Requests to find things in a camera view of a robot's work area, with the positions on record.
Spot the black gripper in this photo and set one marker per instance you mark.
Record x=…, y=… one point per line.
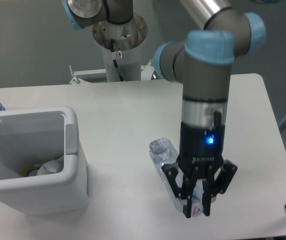
x=200, y=156

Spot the clear plastic bottle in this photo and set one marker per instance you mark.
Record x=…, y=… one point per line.
x=163, y=152

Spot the white trash can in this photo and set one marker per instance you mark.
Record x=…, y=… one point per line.
x=36, y=136

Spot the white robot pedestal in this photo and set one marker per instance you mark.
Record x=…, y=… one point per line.
x=121, y=46

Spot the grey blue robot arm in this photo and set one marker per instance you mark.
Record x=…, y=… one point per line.
x=202, y=63

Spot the trash inside can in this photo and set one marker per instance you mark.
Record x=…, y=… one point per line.
x=32, y=170

